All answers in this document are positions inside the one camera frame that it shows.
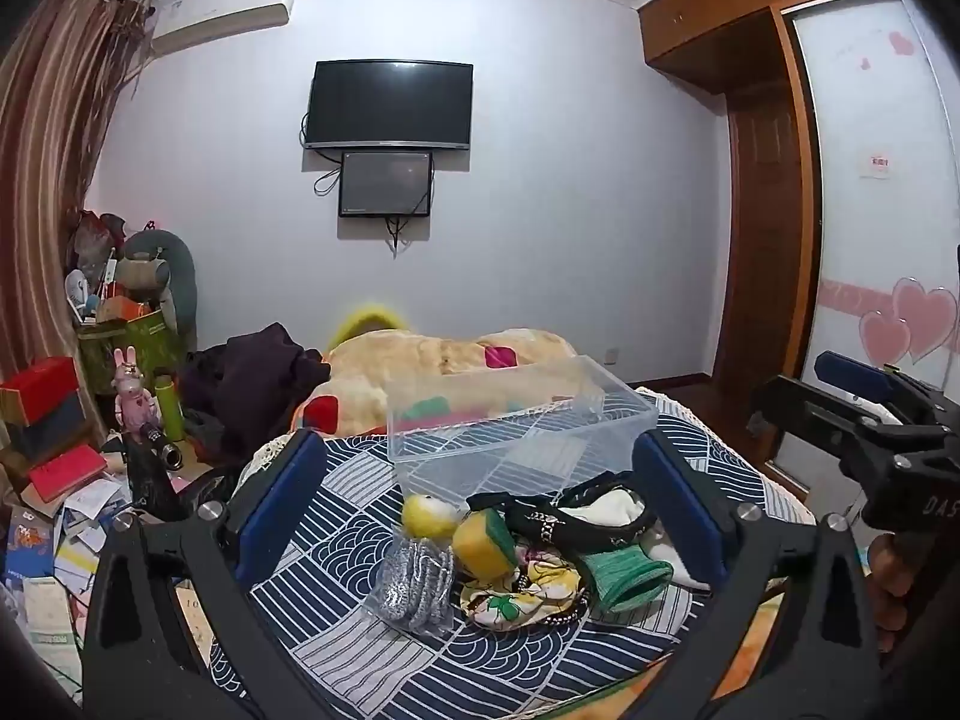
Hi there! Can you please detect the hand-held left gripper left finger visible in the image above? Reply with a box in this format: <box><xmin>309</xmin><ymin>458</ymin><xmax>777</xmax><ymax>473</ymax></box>
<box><xmin>82</xmin><ymin>427</ymin><xmax>328</xmax><ymax>720</ymax></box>

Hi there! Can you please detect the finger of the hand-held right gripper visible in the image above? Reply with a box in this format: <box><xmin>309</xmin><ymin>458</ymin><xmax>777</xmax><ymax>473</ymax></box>
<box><xmin>814</xmin><ymin>349</ymin><xmax>947</xmax><ymax>421</ymax></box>
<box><xmin>746</xmin><ymin>375</ymin><xmax>905</xmax><ymax>470</ymax></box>

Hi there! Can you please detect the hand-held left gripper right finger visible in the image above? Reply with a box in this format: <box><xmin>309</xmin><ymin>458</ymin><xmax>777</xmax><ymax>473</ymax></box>
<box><xmin>630</xmin><ymin>431</ymin><xmax>883</xmax><ymax>720</ymax></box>

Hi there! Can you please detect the person's right hand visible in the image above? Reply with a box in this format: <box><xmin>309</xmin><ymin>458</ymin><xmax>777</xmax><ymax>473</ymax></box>
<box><xmin>865</xmin><ymin>531</ymin><xmax>914</xmax><ymax>655</ymax></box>

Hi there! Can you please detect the white cloth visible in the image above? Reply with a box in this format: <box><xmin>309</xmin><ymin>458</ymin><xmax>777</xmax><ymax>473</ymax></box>
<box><xmin>561</xmin><ymin>487</ymin><xmax>710</xmax><ymax>590</ymax></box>

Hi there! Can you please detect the green knit cloth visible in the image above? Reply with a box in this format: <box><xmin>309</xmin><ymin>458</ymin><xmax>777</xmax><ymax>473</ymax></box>
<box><xmin>581</xmin><ymin>546</ymin><xmax>674</xmax><ymax>614</ymax></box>

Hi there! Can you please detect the dark clothing pile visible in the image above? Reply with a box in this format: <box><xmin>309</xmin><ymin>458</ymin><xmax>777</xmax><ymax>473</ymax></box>
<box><xmin>182</xmin><ymin>322</ymin><xmax>332</xmax><ymax>467</ymax></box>

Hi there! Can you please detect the black flashlight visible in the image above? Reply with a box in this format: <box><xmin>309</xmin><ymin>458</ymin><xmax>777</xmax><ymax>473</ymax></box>
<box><xmin>138</xmin><ymin>423</ymin><xmax>185</xmax><ymax>473</ymax></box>

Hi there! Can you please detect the green bottle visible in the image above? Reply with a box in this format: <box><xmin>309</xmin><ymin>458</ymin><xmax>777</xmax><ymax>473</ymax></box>
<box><xmin>153</xmin><ymin>373</ymin><xmax>187</xmax><ymax>443</ymax></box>

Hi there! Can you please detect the black studded belt bag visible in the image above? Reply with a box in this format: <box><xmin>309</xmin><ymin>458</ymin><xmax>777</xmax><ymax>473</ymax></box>
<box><xmin>466</xmin><ymin>469</ymin><xmax>655</xmax><ymax>565</ymax></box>

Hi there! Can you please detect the yellow plush ball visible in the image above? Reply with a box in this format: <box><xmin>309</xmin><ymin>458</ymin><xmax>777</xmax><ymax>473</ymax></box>
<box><xmin>401</xmin><ymin>495</ymin><xmax>463</xmax><ymax>540</ymax></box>

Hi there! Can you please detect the frosted sliding door with hearts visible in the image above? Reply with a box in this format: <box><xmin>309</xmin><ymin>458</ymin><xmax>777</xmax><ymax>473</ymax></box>
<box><xmin>780</xmin><ymin>0</ymin><xmax>960</xmax><ymax>395</ymax></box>

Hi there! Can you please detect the bag of steel wool scrubbers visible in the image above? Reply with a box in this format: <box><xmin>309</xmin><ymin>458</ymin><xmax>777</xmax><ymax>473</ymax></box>
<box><xmin>363</xmin><ymin>521</ymin><xmax>459</xmax><ymax>635</ymax></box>

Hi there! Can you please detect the wooden door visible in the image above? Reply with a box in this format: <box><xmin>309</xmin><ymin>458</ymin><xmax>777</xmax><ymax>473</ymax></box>
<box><xmin>711</xmin><ymin>99</ymin><xmax>809</xmax><ymax>392</ymax></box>

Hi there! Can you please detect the clear plastic storage box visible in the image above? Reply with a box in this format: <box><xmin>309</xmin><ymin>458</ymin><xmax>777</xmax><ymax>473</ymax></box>
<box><xmin>384</xmin><ymin>355</ymin><xmax>659</xmax><ymax>497</ymax></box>

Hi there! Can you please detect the pink bunny figure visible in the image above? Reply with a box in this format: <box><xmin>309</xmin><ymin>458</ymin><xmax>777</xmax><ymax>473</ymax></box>
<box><xmin>112</xmin><ymin>345</ymin><xmax>163</xmax><ymax>437</ymax></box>

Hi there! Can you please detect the floral yellow cloth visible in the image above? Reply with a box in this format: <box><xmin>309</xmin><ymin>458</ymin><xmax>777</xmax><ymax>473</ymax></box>
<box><xmin>459</xmin><ymin>551</ymin><xmax>595</xmax><ymax>628</ymax></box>

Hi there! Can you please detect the yellow plush blanket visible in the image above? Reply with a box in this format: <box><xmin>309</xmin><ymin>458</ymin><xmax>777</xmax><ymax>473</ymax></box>
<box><xmin>289</xmin><ymin>328</ymin><xmax>629</xmax><ymax>442</ymax></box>

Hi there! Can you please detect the yellow fuzzy pillow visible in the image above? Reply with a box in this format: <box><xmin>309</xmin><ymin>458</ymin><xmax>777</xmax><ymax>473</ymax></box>
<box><xmin>332</xmin><ymin>302</ymin><xmax>411</xmax><ymax>352</ymax></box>

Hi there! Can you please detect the yellow green sponge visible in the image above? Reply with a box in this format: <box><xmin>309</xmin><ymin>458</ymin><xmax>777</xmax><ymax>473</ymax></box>
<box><xmin>452</xmin><ymin>508</ymin><xmax>520</xmax><ymax>579</ymax></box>

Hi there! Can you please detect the green cardboard box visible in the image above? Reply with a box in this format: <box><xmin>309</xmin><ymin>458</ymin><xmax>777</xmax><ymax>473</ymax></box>
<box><xmin>78</xmin><ymin>311</ymin><xmax>188</xmax><ymax>395</ymax></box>

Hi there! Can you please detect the red book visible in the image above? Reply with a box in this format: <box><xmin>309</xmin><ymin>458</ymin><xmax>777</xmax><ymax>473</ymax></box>
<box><xmin>28</xmin><ymin>444</ymin><xmax>109</xmax><ymax>503</ymax></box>

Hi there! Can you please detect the dark blue box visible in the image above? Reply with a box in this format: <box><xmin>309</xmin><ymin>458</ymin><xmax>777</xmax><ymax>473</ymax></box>
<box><xmin>13</xmin><ymin>392</ymin><xmax>88</xmax><ymax>460</ymax></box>

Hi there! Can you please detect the pile of papers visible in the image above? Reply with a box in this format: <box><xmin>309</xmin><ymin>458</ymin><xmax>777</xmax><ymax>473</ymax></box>
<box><xmin>0</xmin><ymin>465</ymin><xmax>140</xmax><ymax>698</ymax></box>

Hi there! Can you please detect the grey plush toy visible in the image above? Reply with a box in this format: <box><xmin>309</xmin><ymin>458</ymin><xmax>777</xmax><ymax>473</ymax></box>
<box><xmin>118</xmin><ymin>228</ymin><xmax>198</xmax><ymax>340</ymax></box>

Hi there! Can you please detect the red box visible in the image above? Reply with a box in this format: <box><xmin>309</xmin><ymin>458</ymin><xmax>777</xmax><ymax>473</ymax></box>
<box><xmin>0</xmin><ymin>356</ymin><xmax>83</xmax><ymax>430</ymax></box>

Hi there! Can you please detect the red plastic bag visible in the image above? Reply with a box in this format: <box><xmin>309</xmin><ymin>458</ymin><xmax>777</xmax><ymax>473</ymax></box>
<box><xmin>69</xmin><ymin>210</ymin><xmax>127</xmax><ymax>275</ymax></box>

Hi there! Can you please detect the wooden wardrobe cabinet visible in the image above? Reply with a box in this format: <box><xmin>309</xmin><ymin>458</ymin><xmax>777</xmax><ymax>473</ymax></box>
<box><xmin>637</xmin><ymin>0</ymin><xmax>905</xmax><ymax>95</ymax></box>

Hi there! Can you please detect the striped brown curtain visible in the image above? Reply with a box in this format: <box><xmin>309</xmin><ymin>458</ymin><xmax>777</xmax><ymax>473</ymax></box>
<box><xmin>0</xmin><ymin>0</ymin><xmax>149</xmax><ymax>391</ymax></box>

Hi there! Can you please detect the white air conditioner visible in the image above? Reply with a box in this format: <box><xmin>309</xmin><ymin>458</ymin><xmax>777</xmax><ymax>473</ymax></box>
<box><xmin>146</xmin><ymin>0</ymin><xmax>290</xmax><ymax>58</ymax></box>

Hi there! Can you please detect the black television cable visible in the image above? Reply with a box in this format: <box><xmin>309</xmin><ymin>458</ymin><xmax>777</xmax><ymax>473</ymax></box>
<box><xmin>302</xmin><ymin>111</ymin><xmax>343</xmax><ymax>197</ymax></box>

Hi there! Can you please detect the small wall monitor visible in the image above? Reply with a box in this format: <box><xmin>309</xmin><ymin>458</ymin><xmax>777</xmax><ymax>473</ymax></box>
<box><xmin>337</xmin><ymin>150</ymin><xmax>436</xmax><ymax>219</ymax></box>

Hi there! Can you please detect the wall mounted television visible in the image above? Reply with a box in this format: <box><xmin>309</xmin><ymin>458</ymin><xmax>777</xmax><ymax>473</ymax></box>
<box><xmin>303</xmin><ymin>58</ymin><xmax>475</xmax><ymax>153</ymax></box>

